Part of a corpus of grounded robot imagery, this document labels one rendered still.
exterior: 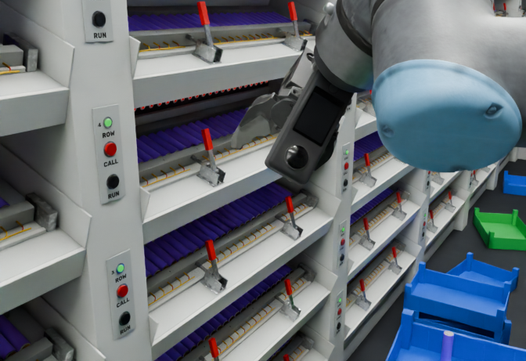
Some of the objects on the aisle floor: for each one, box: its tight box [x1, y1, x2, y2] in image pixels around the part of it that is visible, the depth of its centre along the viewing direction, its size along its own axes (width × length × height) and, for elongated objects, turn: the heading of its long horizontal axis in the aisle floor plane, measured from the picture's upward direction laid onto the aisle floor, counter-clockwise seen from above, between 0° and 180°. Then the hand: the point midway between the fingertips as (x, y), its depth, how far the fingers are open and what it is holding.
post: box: [265, 0, 361, 361], centre depth 127 cm, size 20×9×181 cm, turn 56°
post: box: [0, 0, 152, 361], centre depth 71 cm, size 20×9×181 cm, turn 56°
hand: (263, 163), depth 68 cm, fingers open, 7 cm apart
